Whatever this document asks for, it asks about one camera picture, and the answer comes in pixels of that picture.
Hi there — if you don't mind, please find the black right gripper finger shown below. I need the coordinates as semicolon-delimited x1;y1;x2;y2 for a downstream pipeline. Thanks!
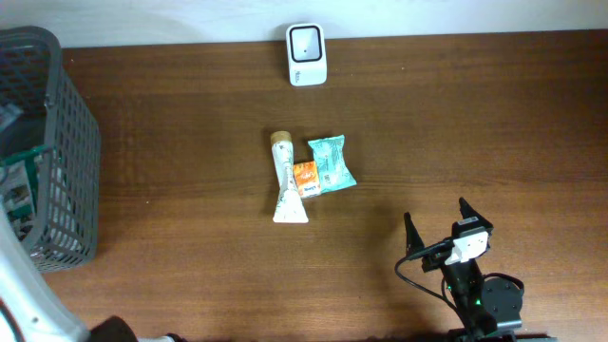
404;212;425;259
459;198;494;233

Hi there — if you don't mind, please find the teal wet wipes pack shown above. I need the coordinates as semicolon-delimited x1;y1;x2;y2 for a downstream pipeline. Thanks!
308;135;357;194

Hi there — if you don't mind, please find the orange tissue packet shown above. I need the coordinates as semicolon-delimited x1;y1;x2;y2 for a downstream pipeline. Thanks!
294;161;321;199

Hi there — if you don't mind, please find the white tube with tan cap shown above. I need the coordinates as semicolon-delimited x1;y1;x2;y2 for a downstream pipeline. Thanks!
270;131;309;223

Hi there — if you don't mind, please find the green 3M package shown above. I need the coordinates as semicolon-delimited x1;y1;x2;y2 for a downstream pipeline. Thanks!
1;144;53;249

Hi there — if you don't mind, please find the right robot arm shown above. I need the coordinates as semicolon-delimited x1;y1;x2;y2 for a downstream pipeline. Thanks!
394;198;554;341

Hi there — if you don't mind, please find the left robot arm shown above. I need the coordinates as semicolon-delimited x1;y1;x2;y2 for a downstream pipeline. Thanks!
1;214;182;342

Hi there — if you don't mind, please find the white barcode scanner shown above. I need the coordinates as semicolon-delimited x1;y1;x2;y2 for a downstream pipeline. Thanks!
285;23;328;86

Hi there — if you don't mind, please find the grey plastic mesh basket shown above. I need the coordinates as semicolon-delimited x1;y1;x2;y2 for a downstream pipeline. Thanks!
1;27;101;273

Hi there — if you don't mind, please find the right black cable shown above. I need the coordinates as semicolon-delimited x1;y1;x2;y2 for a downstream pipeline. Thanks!
393;238;526;313

